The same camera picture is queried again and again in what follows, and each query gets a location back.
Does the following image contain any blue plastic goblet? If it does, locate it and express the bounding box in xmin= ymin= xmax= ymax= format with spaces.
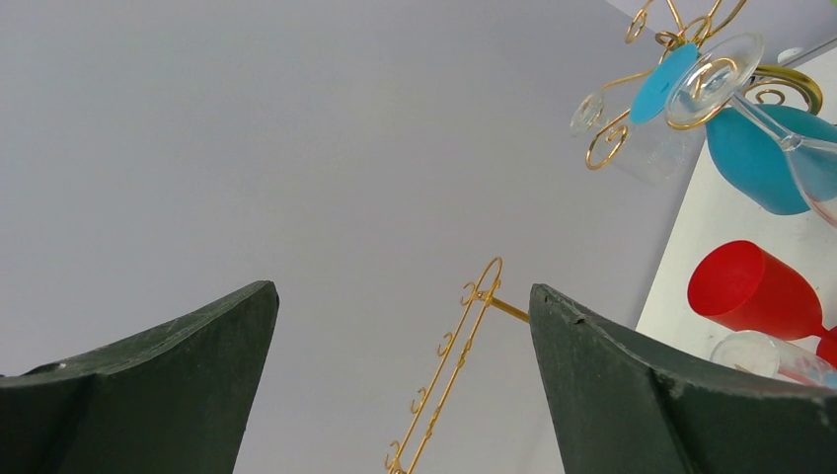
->
xmin=629 ymin=41 xmax=837 ymax=217

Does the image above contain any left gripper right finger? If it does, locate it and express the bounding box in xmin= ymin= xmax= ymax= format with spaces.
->
xmin=529 ymin=283 xmax=836 ymax=473

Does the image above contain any small clear front wine glass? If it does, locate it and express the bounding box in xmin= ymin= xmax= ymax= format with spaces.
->
xmin=663 ymin=33 xmax=837 ymax=229

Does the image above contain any clear glass near red goblet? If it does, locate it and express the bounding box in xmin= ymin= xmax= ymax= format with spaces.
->
xmin=710 ymin=331 xmax=836 ymax=389

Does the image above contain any red plastic goblet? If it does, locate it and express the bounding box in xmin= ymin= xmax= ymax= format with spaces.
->
xmin=686 ymin=240 xmax=836 ymax=365

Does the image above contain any clear patterned wine glass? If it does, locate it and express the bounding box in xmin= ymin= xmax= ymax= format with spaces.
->
xmin=570 ymin=91 xmax=705 ymax=185

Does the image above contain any tall gold wire glass rack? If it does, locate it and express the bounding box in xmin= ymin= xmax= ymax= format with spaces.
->
xmin=383 ymin=256 xmax=530 ymax=474

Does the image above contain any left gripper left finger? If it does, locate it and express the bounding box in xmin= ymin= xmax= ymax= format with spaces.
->
xmin=1 ymin=280 xmax=279 ymax=473

